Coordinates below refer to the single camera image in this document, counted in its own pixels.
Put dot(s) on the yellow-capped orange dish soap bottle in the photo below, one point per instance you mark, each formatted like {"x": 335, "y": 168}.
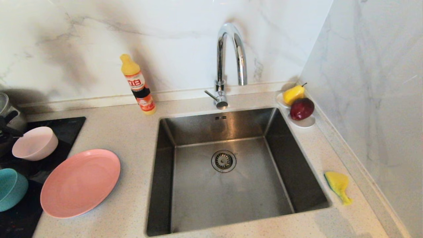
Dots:
{"x": 137, "y": 82}

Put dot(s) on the chrome gooseneck faucet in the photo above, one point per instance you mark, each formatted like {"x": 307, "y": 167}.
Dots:
{"x": 220, "y": 59}

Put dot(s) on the teal bowl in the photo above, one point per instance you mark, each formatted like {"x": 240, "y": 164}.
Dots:
{"x": 11, "y": 188}

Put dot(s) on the small white dish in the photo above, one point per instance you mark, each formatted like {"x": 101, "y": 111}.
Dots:
{"x": 307, "y": 123}
{"x": 280, "y": 100}

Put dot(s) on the steel cooking pot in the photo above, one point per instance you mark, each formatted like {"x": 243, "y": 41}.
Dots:
{"x": 18, "y": 120}

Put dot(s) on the yellow pear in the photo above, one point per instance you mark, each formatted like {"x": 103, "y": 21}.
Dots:
{"x": 293, "y": 94}

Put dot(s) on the round metal drain strainer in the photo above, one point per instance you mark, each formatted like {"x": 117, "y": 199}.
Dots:
{"x": 223, "y": 161}

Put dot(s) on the black induction cooktop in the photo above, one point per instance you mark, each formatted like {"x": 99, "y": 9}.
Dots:
{"x": 69, "y": 129}

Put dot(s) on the yellow sponge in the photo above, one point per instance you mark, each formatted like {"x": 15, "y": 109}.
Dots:
{"x": 337, "y": 181}

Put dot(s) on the dark red apple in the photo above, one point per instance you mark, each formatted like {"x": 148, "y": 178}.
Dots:
{"x": 301, "y": 108}

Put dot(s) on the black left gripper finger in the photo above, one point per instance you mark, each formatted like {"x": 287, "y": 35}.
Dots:
{"x": 10, "y": 131}

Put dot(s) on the light pink bowl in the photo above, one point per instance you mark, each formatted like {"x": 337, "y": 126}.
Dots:
{"x": 34, "y": 143}

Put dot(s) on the salmon pink plate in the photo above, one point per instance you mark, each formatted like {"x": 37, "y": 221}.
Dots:
{"x": 79, "y": 183}

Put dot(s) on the stainless steel sink basin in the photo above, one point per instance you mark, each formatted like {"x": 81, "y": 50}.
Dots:
{"x": 205, "y": 198}

